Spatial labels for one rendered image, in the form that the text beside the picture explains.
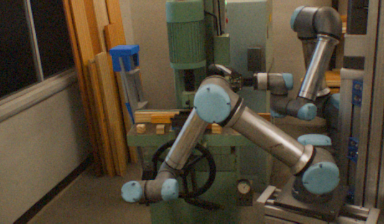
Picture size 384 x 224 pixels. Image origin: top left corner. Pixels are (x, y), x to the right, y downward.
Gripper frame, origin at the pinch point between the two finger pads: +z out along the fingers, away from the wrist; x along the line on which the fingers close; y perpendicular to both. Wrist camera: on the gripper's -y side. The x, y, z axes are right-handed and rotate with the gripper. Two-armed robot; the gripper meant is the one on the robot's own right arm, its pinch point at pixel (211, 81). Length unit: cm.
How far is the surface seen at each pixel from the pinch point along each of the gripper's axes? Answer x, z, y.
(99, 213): 96, 90, -97
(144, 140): 28.0, 32.8, -6.6
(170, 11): -31.9, 18.5, -1.5
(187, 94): 6.0, 12.7, -13.0
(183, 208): 63, 16, -15
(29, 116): 24, 136, -86
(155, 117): 18.0, 30.2, -20.1
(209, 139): 27.0, 1.6, -6.4
